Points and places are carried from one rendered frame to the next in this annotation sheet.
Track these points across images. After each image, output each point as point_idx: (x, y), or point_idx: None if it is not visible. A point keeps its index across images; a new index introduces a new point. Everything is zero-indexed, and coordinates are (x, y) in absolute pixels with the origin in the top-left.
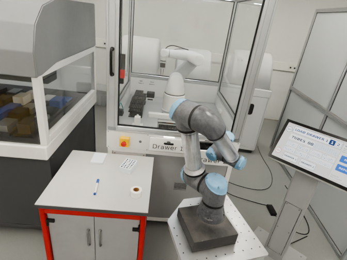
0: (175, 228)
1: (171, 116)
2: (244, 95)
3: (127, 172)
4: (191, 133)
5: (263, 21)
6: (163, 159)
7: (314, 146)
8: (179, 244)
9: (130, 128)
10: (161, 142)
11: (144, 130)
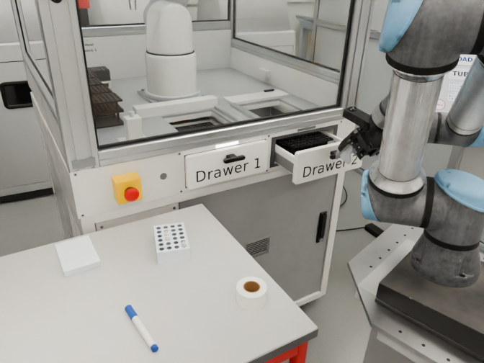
0: (402, 330)
1: (399, 33)
2: (360, 7)
3: (183, 258)
4: (453, 68)
5: None
6: (218, 201)
7: None
8: (449, 361)
9: (135, 148)
10: (214, 162)
11: (171, 144)
